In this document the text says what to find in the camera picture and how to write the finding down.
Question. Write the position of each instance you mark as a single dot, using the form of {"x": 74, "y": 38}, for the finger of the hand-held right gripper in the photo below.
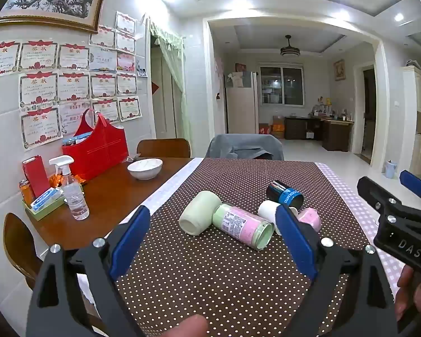
{"x": 415, "y": 184}
{"x": 377, "y": 191}

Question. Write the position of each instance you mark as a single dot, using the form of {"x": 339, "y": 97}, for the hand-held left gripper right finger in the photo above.
{"x": 296, "y": 244}

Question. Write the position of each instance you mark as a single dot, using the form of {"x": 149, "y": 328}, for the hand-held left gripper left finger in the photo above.
{"x": 129, "y": 244}

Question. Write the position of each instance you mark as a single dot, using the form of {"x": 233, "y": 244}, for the pink and green labelled cup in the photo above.
{"x": 238, "y": 225}

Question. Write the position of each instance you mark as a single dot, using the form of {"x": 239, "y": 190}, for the white cup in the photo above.
{"x": 268, "y": 212}

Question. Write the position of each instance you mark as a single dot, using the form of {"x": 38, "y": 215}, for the black cup with blue label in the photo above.
{"x": 284, "y": 193}

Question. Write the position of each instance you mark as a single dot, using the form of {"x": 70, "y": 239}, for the light green cup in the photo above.
{"x": 200, "y": 212}

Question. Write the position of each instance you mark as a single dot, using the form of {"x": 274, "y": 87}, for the person's right hand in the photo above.
{"x": 414, "y": 298}

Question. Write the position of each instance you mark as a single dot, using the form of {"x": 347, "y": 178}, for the person's left hand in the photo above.
{"x": 189, "y": 327}

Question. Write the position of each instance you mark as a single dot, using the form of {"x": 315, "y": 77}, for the light blue bin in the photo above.
{"x": 390, "y": 169}

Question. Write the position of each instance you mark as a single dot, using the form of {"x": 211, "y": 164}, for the brown polka-dot tablecloth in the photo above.
{"x": 340, "y": 196}

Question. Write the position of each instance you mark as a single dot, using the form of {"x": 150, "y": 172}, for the wooden table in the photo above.
{"x": 126, "y": 196}

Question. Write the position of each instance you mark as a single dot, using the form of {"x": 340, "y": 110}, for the clear spray bottle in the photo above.
{"x": 75, "y": 196}

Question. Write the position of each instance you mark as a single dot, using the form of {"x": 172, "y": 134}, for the dark wooden desk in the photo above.
{"x": 333, "y": 133}

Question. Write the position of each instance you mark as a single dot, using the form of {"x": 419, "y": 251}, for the white bowl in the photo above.
{"x": 145, "y": 168}

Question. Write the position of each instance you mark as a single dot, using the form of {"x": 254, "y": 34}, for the brown polka dot table mat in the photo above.
{"x": 214, "y": 281}

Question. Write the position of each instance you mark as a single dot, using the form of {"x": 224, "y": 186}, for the green tray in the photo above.
{"x": 44, "y": 213}

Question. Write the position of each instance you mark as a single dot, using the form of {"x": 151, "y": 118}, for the blue and white packet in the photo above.
{"x": 47, "y": 199}

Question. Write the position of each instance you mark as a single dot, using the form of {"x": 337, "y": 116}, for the red felt bag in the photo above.
{"x": 98, "y": 154}

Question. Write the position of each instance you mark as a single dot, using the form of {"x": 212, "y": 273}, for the wooden chair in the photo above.
{"x": 19, "y": 245}
{"x": 163, "y": 148}

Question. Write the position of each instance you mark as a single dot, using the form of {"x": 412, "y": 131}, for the grey cloth on chair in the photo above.
{"x": 244, "y": 145}

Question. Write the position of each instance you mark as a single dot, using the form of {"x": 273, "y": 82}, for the red box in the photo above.
{"x": 37, "y": 177}

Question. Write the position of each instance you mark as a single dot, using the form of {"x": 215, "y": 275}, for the orange can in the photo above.
{"x": 27, "y": 193}

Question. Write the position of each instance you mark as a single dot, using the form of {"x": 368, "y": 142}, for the cardboard boxes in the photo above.
{"x": 275, "y": 128}

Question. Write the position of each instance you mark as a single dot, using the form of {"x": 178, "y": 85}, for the window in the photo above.
{"x": 282, "y": 84}

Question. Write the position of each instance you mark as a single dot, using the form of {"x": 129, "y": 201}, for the white refrigerator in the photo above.
{"x": 241, "y": 108}

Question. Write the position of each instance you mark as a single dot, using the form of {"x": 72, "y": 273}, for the ceiling lamp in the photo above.
{"x": 289, "y": 51}

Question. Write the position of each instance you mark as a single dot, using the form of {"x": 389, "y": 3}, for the green door curtain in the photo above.
{"x": 177, "y": 77}

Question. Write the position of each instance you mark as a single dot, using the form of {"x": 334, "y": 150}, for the small framed wall picture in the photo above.
{"x": 339, "y": 69}

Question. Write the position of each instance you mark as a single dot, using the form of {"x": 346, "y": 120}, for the group of wall certificates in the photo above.
{"x": 73, "y": 84}

